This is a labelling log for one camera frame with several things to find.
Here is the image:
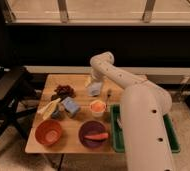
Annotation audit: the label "black chair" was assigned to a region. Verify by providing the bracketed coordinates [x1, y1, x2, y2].
[0, 66, 37, 139]

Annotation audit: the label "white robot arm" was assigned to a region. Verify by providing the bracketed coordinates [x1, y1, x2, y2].
[90, 52, 176, 171]

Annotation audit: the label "purple bowl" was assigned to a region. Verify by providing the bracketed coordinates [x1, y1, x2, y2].
[78, 121, 109, 149]

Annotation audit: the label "red bowl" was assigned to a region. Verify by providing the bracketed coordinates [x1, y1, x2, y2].
[35, 119, 62, 146]

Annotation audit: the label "green plastic tray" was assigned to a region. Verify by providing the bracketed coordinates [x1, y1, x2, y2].
[110, 104, 180, 153]

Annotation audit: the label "blue sponge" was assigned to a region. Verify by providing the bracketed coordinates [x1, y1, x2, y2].
[62, 97, 80, 117]

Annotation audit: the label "orange cup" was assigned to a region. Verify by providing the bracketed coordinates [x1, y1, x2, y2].
[90, 100, 106, 117]

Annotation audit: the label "green can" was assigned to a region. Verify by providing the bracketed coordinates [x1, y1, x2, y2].
[51, 104, 65, 120]

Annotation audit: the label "light blue towel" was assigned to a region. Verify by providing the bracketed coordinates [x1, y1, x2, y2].
[87, 82, 102, 97]

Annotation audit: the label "dark red grapes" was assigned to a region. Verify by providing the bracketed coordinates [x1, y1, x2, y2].
[51, 85, 75, 100]

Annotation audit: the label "orange carrot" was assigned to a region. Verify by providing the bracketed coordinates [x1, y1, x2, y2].
[84, 133, 109, 141]

